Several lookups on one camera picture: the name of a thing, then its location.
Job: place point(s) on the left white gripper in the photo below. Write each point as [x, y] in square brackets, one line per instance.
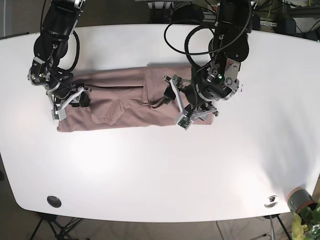
[183, 94]

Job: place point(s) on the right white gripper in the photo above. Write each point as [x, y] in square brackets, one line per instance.
[78, 98]

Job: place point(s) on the dusty pink T-shirt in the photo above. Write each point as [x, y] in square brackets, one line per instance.
[124, 98]

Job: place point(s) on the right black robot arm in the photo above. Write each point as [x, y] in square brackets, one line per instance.
[56, 27]

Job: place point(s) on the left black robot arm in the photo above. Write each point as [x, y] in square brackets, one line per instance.
[218, 78]

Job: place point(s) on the black table grommet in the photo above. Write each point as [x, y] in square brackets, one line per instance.
[54, 201]

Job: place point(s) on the silver table grommet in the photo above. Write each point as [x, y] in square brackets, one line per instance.
[271, 201]

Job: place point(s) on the grey plant pot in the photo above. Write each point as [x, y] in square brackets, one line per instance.
[299, 198]

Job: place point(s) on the green potted plant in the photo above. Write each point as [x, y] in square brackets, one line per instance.
[306, 223]

